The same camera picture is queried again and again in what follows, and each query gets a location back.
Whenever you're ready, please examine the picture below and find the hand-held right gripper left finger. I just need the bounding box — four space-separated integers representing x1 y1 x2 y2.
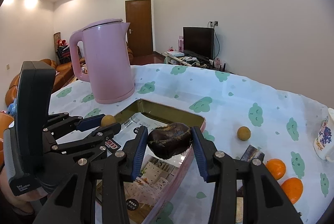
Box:
33 125 149 224

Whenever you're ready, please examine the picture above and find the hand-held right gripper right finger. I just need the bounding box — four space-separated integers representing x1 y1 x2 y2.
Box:
190 126 304 224

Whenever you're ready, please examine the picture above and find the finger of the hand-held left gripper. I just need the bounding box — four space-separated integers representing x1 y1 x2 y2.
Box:
51 122 122 162
43 114 106 141

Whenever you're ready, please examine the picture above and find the small brown longan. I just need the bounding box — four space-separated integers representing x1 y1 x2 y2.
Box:
101 115 116 127
237 126 251 141

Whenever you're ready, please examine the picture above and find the dark purple fruit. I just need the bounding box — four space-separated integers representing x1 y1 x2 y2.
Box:
147 122 194 160

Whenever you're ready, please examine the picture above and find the pink tin box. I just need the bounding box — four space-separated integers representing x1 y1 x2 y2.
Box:
95 99 206 224

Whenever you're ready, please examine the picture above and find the orange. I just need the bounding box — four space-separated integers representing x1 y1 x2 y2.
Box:
266 158 287 181
280 177 304 205

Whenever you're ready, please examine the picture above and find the person's left hand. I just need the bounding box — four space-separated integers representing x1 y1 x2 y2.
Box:
0 169 49 215

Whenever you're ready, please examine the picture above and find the printed leaflet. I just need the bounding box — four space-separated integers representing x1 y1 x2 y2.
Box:
96 113 194 216

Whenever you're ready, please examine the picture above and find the orange leather sofa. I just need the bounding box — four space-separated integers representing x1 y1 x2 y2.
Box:
5 58 87 108

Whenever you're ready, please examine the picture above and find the glass jar with grains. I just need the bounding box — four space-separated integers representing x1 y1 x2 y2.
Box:
241 145 265 163

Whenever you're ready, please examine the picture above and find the pink electric kettle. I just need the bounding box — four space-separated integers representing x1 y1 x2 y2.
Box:
69 18 135 104

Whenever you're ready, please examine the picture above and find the cloud print tablecloth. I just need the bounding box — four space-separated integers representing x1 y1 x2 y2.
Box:
48 63 334 224

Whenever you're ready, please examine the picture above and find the pile of red items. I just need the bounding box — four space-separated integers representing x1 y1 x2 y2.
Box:
54 32 71 64

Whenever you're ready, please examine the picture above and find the brown armchair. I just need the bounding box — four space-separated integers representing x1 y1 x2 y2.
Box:
126 43 134 65

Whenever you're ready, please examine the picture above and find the black router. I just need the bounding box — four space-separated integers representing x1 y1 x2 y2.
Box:
209 58 226 72

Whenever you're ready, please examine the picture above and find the white television stand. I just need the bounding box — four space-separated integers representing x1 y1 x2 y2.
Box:
164 52 227 73

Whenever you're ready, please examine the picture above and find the brown wooden door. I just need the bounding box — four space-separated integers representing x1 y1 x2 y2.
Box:
125 0 153 58

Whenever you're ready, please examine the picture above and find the black television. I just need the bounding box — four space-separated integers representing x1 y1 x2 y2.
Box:
183 27 215 60

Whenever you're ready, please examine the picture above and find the white printed mug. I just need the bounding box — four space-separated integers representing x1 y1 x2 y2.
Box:
314 108 334 161

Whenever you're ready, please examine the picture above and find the black power cable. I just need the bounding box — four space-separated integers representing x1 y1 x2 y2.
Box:
213 27 221 60

